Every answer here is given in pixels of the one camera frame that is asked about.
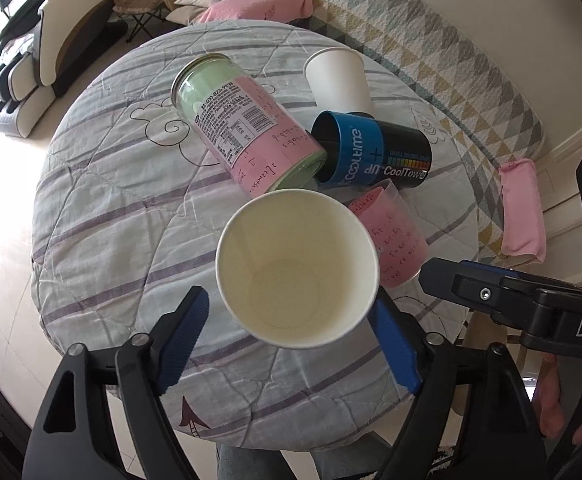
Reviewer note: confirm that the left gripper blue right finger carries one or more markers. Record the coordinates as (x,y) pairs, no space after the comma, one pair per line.
(397,350)

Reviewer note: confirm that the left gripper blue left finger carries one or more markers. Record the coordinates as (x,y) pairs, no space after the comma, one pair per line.
(176,334)

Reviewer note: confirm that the white paper cup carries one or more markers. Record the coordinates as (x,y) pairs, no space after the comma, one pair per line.
(337,80)
(297,269)

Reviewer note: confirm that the pink clear plastic cup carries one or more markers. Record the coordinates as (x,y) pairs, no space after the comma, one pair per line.
(400,246)

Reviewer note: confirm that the person right hand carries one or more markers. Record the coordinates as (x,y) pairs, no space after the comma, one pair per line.
(546,401)

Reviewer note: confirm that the small pink towel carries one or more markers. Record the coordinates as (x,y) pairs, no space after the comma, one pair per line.
(524,225)

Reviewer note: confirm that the blue jeans legs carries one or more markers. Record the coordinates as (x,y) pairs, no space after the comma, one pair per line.
(361,459)

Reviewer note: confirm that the striped grey table cloth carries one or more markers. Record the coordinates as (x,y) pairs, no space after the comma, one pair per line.
(127,217)

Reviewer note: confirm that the blue black CoolTowel canister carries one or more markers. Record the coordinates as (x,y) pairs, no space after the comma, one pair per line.
(364,151)

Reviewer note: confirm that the green pink label canister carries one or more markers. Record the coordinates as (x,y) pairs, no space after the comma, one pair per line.
(252,136)

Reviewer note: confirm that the triangle pattern quilted sofa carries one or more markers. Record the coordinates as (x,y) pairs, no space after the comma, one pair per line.
(474,101)

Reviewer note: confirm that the white massage chair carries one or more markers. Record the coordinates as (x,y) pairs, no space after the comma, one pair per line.
(44,48)

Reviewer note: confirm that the folding camp stool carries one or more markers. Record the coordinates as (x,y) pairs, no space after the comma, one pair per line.
(141,12)

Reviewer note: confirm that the pink blanket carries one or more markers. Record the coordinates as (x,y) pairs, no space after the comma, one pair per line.
(281,11)

